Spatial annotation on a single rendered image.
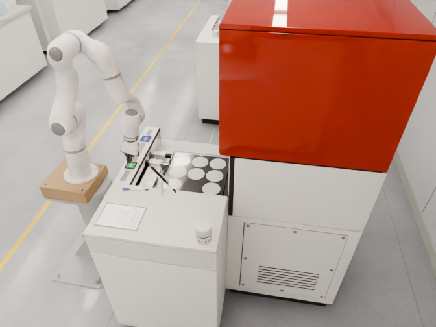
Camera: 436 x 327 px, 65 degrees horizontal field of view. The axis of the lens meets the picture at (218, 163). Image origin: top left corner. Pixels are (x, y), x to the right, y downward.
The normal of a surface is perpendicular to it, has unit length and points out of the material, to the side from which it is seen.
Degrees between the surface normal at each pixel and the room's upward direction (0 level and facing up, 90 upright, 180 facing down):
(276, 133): 90
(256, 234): 90
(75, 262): 0
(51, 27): 90
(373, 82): 90
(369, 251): 0
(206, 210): 0
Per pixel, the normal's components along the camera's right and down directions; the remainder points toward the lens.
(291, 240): -0.16, 0.63
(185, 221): 0.00, -0.77
